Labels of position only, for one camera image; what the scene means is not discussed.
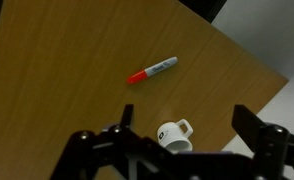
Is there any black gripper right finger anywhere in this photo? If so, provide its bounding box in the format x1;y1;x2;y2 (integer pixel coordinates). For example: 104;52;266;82
231;104;294;180

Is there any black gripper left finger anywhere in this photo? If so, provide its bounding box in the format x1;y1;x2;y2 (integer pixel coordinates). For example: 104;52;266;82
50;104;168;180

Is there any red capped grey marker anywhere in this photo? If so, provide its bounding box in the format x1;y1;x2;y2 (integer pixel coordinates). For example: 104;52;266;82
126;56;179;85

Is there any white ceramic mug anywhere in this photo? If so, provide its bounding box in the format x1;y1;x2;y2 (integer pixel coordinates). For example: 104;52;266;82
156;118;194;154

